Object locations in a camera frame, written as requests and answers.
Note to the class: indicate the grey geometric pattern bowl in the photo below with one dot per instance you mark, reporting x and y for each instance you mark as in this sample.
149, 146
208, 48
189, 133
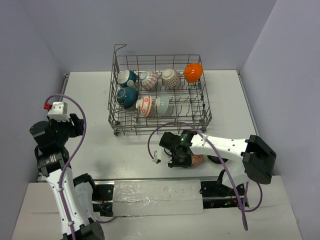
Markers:
170, 78

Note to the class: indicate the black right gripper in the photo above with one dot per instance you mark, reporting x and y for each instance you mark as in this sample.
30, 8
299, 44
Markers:
187, 164

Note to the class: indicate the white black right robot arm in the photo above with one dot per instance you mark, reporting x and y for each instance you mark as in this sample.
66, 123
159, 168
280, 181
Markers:
197, 144

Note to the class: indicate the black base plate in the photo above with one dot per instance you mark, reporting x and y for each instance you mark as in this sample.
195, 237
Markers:
102, 199
215, 195

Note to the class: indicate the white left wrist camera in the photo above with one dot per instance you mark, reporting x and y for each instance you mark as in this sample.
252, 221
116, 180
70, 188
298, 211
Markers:
57, 111

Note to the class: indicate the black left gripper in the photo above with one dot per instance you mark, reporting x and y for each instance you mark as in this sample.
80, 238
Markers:
75, 123

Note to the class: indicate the orange floral pattern bowl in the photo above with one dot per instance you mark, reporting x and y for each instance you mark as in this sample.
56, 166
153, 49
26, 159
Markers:
144, 105

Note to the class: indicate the grey wire dish rack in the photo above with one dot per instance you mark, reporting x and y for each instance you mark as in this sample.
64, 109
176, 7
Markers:
188, 102

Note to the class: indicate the white bowl red diamond pattern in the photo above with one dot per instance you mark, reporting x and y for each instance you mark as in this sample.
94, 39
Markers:
148, 79

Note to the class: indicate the blue triangle pattern bowl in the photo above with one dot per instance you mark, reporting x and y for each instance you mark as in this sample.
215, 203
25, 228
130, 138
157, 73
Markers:
127, 78

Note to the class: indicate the orange diamond pattern bowl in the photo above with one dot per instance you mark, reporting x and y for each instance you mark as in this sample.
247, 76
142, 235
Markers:
196, 160

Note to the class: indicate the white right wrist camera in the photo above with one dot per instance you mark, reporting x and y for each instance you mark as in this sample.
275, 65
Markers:
155, 158

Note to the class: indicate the pale green bowl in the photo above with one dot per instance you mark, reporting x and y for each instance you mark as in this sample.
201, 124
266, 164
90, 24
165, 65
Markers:
161, 104

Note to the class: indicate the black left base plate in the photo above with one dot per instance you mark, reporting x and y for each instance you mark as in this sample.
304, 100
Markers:
102, 199

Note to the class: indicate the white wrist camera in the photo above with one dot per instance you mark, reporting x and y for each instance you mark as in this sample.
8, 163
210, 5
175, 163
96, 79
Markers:
155, 158
57, 111

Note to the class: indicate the black bowl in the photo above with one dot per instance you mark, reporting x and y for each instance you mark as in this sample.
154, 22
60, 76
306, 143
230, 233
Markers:
216, 160

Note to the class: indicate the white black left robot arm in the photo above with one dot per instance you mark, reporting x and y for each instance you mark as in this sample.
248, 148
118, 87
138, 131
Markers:
73, 196

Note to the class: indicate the plain white bowl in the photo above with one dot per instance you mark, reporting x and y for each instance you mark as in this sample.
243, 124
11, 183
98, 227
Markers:
193, 72

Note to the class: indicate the dark bowl beige inside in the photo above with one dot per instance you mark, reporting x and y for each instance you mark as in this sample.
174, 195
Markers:
126, 97

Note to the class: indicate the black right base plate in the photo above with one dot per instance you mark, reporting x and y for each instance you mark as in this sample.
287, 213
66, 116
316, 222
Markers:
215, 195

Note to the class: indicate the grey taped cover panel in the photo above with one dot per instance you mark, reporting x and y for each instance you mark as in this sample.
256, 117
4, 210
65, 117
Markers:
157, 198

